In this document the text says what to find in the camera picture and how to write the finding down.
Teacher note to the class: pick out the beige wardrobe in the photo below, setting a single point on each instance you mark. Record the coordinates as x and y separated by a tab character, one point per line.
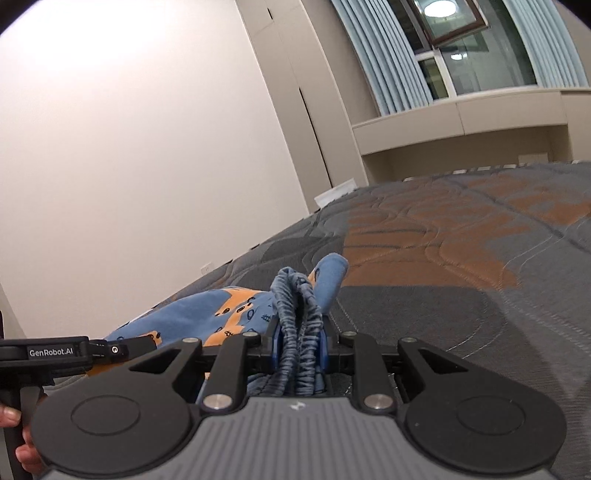
286	92

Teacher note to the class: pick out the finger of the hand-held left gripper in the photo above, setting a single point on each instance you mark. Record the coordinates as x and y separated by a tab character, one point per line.
122	350

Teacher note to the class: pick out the grey and brown quilted bed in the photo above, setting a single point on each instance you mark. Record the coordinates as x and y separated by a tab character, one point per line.
438	277

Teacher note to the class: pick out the window with dark frame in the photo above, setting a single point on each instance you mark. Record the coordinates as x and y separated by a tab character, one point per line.
475	46

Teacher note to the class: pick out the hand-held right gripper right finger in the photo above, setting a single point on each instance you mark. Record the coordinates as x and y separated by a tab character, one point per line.
325	350

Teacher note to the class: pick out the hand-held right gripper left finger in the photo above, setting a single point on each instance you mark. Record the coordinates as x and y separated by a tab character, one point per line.
275	344

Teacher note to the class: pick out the white cardboard piece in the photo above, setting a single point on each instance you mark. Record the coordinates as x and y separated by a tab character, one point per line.
334	194

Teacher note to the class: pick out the blue pants with orange print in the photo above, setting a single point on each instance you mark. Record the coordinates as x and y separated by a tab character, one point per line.
207	309

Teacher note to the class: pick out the beige window bench shelf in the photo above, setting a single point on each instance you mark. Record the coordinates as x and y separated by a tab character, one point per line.
461	120

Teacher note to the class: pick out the person's left hand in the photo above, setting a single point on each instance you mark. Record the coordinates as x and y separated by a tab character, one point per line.
32	457

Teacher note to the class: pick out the light blue curtain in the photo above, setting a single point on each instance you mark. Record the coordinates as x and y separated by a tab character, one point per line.
383	55
554	41

